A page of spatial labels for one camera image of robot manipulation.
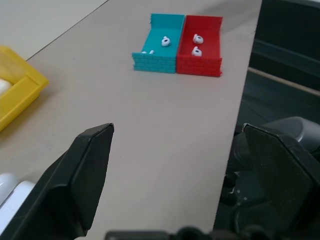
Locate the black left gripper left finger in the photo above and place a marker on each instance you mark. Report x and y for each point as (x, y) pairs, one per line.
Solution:
(65, 180)

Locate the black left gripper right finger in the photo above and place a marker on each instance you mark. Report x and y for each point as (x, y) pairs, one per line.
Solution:
(282, 175)

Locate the white charging case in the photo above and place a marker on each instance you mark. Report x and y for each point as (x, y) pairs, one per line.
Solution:
(11, 186)
(3, 87)

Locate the white earbud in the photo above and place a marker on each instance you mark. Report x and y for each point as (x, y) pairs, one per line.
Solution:
(198, 39)
(165, 41)
(196, 51)
(148, 52)

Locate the yellow plastic bin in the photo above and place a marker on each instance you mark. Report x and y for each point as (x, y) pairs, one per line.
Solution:
(22, 87)

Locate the dark grey rounded robot housing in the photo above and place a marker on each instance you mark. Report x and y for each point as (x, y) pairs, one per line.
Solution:
(295, 128)

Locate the red brick-pattern tray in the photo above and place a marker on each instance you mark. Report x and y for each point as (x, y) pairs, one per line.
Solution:
(210, 42)

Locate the teal brick-pattern tray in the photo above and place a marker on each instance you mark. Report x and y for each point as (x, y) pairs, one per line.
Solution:
(155, 46)

